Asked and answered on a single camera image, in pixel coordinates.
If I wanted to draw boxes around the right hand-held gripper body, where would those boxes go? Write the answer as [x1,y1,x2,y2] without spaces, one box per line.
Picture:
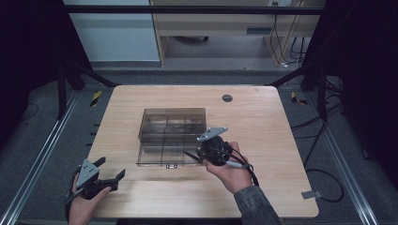
[196,127,233,166]

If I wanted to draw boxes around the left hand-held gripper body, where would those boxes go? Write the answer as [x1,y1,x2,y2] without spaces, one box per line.
[74,158,111,201]

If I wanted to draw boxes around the smoky transparent drawer organizer box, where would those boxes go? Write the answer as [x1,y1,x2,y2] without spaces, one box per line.
[138,107,207,154]

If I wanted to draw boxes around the person's right hand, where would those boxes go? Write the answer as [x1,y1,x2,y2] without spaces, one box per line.
[203,142,253,195]

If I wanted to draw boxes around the person's left hand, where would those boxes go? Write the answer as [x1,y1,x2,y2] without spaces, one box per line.
[69,176,113,225]

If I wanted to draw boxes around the yellow black hazard tape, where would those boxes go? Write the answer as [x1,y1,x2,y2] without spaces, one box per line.
[89,90,103,108]
[290,91,309,106]

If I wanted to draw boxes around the grey tape strip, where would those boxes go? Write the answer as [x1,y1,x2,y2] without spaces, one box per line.
[300,190,323,200]

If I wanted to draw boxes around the light wooden desk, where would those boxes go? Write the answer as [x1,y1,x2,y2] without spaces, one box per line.
[149,0,327,68]

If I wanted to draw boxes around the white cabinet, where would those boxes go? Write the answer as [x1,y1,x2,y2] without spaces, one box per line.
[62,0,161,63]

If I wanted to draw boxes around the black curtain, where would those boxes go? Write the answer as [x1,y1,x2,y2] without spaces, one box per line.
[0,0,92,148]
[301,0,398,188]

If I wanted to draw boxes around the left hand-held gripper cable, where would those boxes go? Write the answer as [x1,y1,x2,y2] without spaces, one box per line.
[63,168,86,221]

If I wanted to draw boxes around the hand-held gripper cable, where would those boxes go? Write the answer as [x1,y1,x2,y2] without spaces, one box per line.
[224,148,260,188]
[63,168,86,221]

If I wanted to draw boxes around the right hand-held gripper cable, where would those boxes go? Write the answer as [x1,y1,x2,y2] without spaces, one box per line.
[224,148,260,188]

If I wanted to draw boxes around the aluminium floor rail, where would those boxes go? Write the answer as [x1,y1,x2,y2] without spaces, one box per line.
[304,92,379,225]
[0,90,81,225]

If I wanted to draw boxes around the black metal frame stand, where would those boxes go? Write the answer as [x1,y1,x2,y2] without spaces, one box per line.
[268,62,329,122]
[55,60,118,120]

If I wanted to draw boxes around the thin black floor cable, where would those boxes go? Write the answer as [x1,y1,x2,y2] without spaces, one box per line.
[18,102,40,122]

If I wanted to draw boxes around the hanging desk cables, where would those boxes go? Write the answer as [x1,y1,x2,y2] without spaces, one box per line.
[269,13,307,68]

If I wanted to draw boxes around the black looped floor cable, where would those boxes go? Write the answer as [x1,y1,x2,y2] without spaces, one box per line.
[304,168,345,203]

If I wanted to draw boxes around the black horizontal frame bar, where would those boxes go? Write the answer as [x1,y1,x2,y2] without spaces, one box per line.
[64,5,325,15]

